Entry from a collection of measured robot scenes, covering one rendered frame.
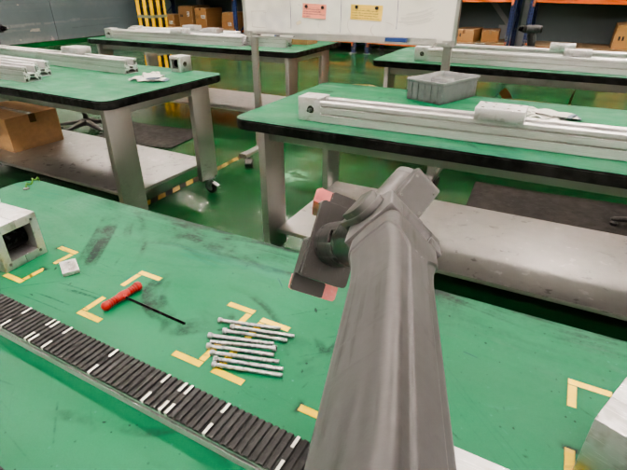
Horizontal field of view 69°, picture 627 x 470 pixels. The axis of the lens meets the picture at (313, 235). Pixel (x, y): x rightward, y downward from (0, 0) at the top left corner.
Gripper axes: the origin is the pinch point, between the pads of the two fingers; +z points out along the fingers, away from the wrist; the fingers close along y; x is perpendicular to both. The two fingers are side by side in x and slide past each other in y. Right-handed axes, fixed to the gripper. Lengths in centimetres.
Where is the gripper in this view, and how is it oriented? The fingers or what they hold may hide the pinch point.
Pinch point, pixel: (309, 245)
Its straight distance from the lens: 67.4
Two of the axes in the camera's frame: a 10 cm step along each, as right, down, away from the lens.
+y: -2.8, 9.5, -1.5
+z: -3.6, 0.4, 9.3
